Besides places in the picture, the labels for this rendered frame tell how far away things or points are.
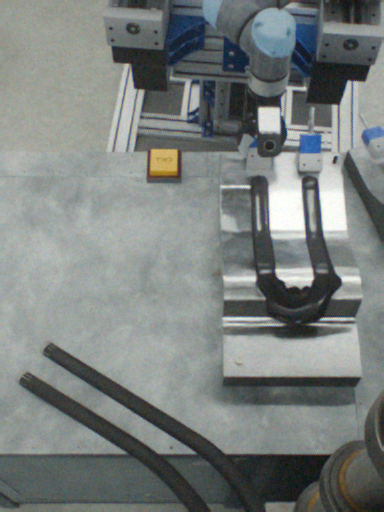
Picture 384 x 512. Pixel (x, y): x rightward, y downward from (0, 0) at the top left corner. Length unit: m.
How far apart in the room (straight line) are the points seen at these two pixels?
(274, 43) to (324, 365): 0.60
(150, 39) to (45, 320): 0.70
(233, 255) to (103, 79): 1.65
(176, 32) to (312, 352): 0.85
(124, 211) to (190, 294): 0.25
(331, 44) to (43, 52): 1.63
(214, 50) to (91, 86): 1.08
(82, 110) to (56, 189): 1.22
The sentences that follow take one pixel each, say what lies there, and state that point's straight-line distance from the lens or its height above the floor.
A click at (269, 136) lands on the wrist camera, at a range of 1.36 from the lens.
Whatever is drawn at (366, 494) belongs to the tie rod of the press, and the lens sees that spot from 0.79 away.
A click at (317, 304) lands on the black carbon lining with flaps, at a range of 1.37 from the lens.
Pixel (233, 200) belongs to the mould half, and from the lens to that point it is 1.46.
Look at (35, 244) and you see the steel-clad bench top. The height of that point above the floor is 0.80.
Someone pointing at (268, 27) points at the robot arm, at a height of 1.26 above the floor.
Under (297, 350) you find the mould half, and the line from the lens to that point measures 1.35.
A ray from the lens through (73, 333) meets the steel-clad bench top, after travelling 1.43.
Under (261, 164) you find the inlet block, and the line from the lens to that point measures 1.49.
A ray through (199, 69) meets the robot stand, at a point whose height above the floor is 0.72.
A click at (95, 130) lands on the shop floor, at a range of 2.73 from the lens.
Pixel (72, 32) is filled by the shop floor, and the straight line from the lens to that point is 3.10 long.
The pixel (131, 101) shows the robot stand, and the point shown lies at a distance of 2.50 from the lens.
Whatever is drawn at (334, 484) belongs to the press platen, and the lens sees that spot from 0.85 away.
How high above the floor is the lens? 2.11
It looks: 62 degrees down
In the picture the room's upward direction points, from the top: straight up
